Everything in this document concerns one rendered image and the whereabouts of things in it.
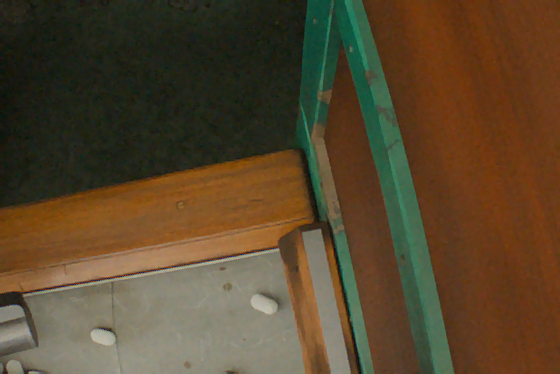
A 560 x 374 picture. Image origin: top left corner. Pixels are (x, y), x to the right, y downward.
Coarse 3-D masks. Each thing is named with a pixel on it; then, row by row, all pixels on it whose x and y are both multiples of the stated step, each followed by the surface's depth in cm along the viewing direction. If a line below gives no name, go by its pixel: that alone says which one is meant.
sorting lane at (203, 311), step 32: (256, 256) 107; (64, 288) 106; (96, 288) 106; (128, 288) 106; (160, 288) 106; (192, 288) 106; (224, 288) 106; (256, 288) 106; (64, 320) 105; (96, 320) 105; (128, 320) 105; (160, 320) 105; (192, 320) 105; (224, 320) 105; (256, 320) 105; (288, 320) 105; (32, 352) 104; (64, 352) 104; (96, 352) 104; (128, 352) 104; (160, 352) 104; (192, 352) 104; (224, 352) 104; (256, 352) 104; (288, 352) 104
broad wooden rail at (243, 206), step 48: (96, 192) 107; (144, 192) 107; (192, 192) 107; (240, 192) 107; (288, 192) 107; (0, 240) 105; (48, 240) 105; (96, 240) 105; (144, 240) 105; (192, 240) 106; (240, 240) 106; (0, 288) 105; (48, 288) 106
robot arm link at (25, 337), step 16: (0, 304) 90; (16, 304) 90; (0, 320) 90; (16, 320) 90; (32, 320) 95; (0, 336) 90; (16, 336) 90; (32, 336) 91; (0, 352) 90; (16, 352) 92
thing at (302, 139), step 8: (304, 120) 102; (296, 128) 114; (304, 128) 103; (296, 136) 116; (304, 136) 105; (296, 144) 119; (304, 144) 108; (304, 152) 110; (312, 152) 101; (312, 160) 102; (312, 168) 103; (312, 176) 107; (312, 184) 108; (320, 192) 100; (320, 200) 101; (320, 208) 105; (320, 216) 106; (344, 296) 96; (352, 336) 95
